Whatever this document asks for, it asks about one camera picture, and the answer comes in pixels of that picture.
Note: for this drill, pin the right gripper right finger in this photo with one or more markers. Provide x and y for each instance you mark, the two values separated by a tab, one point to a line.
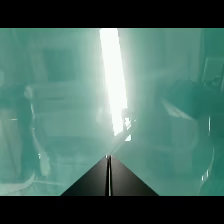
128	182

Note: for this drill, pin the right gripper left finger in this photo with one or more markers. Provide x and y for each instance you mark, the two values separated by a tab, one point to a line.
90	182

